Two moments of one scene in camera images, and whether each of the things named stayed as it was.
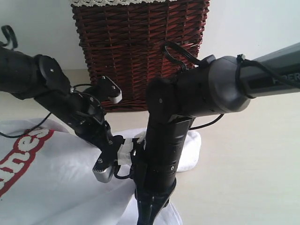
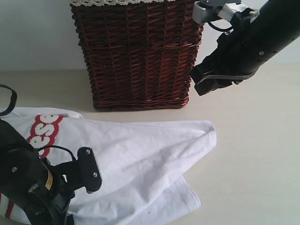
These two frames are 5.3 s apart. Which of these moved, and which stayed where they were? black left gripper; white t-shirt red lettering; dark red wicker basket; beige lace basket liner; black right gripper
Moved: white t-shirt red lettering; black right gripper; black left gripper
Stayed: dark red wicker basket; beige lace basket liner
